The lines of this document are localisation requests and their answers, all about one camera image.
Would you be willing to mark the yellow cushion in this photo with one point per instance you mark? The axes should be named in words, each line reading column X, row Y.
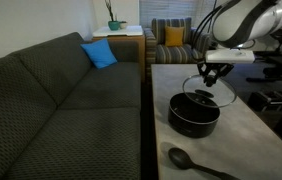
column 174, row 36

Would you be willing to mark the wooden side table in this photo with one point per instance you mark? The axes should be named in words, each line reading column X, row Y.
column 130, row 33

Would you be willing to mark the black plastic spoon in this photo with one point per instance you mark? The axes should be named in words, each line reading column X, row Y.
column 182, row 160

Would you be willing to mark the small white plant pot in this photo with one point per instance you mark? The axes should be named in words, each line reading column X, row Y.
column 123, row 24

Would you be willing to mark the glass pot lid black knob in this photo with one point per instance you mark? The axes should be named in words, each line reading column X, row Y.
column 219, row 95

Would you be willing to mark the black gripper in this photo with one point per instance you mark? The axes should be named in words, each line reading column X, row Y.
column 219, row 69

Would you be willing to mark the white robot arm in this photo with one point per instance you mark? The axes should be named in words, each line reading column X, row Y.
column 234, row 23

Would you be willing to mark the black cooking pot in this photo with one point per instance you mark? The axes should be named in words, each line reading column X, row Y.
column 190, row 118

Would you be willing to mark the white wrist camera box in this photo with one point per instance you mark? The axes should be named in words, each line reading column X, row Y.
column 229, row 56

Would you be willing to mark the window blinds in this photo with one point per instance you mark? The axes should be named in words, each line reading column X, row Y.
column 167, row 9

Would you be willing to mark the blue cushion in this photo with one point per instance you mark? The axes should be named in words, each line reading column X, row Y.
column 99, row 53

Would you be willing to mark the dark grey sofa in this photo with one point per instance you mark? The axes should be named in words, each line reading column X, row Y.
column 62, row 118

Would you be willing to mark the striped armchair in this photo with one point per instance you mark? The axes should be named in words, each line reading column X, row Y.
column 194, row 46

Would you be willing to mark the teal plant pot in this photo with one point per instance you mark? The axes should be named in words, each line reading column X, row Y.
column 112, row 23

